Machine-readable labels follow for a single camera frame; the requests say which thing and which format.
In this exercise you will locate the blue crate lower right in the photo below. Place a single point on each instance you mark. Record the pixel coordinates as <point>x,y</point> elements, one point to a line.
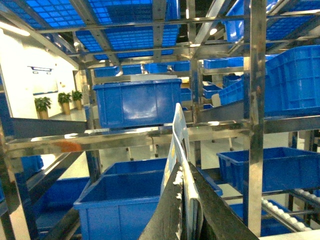
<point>284,168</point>

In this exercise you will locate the blue crate lower front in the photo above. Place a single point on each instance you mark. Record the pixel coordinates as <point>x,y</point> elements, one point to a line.
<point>119,206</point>

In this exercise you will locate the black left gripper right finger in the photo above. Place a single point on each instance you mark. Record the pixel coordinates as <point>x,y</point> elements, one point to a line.
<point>219,220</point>

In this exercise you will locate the blue crate on rack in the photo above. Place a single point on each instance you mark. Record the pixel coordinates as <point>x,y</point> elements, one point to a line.
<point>137,103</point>

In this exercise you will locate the steel rack upright post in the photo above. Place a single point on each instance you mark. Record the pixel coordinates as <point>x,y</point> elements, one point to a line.
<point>254,110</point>

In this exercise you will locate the flower gift bag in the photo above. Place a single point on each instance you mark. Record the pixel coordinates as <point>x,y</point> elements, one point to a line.
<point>179,152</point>

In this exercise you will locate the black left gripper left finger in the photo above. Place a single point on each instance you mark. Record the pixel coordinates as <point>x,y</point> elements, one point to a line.
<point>167,222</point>

